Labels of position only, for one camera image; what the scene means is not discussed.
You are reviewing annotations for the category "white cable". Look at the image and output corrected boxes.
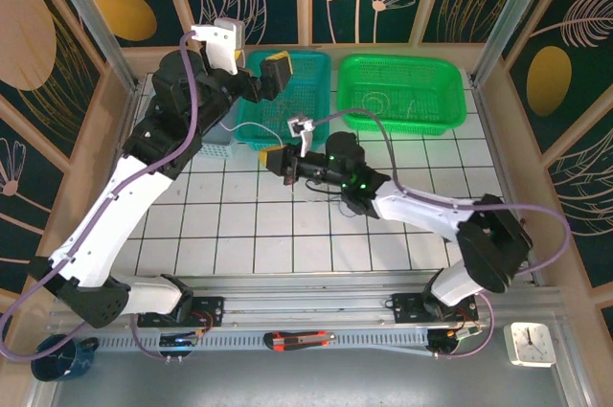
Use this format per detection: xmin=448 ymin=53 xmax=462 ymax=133
xmin=360 ymin=89 xmax=390 ymax=117
xmin=218 ymin=121 xmax=284 ymax=147

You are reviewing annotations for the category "yellow cable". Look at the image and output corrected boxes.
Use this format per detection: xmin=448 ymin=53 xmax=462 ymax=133
xmin=261 ymin=95 xmax=307 ymax=126

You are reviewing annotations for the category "teal plastic basket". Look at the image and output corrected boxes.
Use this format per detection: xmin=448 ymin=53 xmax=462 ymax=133
xmin=233 ymin=50 xmax=333 ymax=152

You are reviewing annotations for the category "green plastic basket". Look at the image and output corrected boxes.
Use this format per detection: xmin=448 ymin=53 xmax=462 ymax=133
xmin=335 ymin=53 xmax=468 ymax=138

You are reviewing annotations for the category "orange black utility knife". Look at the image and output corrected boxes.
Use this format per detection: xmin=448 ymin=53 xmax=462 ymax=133
xmin=262 ymin=329 xmax=337 ymax=353

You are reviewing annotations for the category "small circuit board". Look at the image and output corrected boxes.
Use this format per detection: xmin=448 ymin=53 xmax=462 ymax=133
xmin=428 ymin=325 xmax=485 ymax=358
xmin=160 ymin=332 xmax=200 ymax=350

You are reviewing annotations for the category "white square clock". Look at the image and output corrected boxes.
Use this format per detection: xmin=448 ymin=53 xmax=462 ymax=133
xmin=502 ymin=321 xmax=557 ymax=370

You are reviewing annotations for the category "dark blue mug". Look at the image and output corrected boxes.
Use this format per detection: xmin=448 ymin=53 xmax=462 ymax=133
xmin=31 ymin=334 xmax=101 ymax=383

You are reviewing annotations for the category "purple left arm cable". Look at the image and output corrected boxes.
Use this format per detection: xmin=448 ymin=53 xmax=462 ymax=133
xmin=0 ymin=29 xmax=200 ymax=361

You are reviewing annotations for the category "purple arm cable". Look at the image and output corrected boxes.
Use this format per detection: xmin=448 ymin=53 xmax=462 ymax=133
xmin=0 ymin=29 xmax=200 ymax=361
xmin=310 ymin=108 xmax=574 ymax=360

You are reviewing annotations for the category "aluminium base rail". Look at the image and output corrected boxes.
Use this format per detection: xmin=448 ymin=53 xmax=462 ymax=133
xmin=47 ymin=272 xmax=564 ymax=331

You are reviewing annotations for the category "aluminium frame post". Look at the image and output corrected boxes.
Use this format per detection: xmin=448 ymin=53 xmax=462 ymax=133
xmin=40 ymin=0 xmax=141 ymax=92
xmin=470 ymin=0 xmax=560 ymax=87

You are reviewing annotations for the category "slotted metal cable duct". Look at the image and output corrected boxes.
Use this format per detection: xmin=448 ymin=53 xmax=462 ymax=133
xmin=98 ymin=329 xmax=432 ymax=358

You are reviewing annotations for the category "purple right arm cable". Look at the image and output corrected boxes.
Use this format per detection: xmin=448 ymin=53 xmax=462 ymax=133
xmin=310 ymin=108 xmax=574 ymax=360

